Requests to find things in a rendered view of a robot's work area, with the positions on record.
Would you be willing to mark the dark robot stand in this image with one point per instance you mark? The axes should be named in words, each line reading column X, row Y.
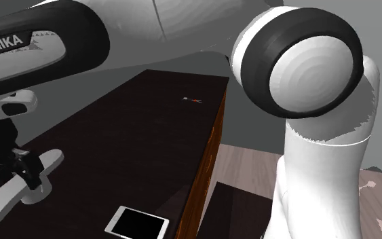
column 233, row 211

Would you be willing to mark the dark wooden table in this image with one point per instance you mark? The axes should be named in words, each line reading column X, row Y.
column 127, row 139

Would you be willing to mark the white cross-shaped object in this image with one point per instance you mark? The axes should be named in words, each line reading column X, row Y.
column 52, row 159

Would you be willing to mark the small grey and orange pen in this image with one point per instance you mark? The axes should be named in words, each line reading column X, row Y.
column 192, row 100

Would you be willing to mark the white tablet with black screen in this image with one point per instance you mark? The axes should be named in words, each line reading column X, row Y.
column 137, row 224

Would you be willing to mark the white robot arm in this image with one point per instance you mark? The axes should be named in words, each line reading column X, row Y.
column 323, row 172

